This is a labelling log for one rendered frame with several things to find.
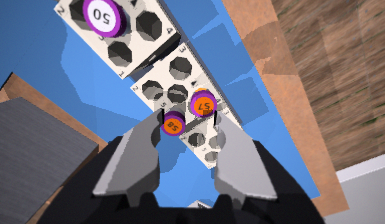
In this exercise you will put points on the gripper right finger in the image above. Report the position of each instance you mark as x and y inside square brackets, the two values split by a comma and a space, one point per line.
[256, 181]

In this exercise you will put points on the blue mat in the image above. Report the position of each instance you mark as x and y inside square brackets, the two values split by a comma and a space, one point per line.
[42, 49]

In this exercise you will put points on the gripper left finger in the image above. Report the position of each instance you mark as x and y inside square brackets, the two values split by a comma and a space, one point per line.
[113, 180]

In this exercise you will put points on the centrifuge tube with purple cap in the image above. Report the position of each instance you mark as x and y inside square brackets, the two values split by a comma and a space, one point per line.
[106, 18]

